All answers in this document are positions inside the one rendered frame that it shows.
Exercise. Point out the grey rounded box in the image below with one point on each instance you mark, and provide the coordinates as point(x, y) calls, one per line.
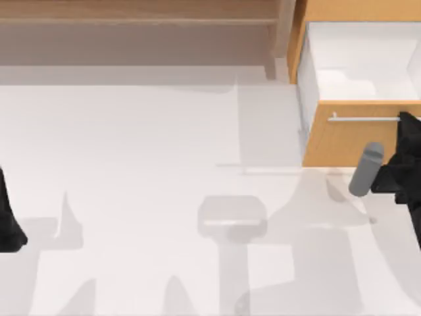
point(365, 171)

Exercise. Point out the pale wooden drawer front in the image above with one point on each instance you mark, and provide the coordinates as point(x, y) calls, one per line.
point(348, 145)

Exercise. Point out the white drawer inside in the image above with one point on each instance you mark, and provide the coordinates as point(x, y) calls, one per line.
point(358, 62)

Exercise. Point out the wooden cupboard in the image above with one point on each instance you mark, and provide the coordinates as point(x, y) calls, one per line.
point(297, 42)

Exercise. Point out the wooden open shelf unit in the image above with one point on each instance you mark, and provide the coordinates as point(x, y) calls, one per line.
point(138, 23)

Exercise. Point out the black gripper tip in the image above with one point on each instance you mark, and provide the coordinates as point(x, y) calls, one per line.
point(8, 224)

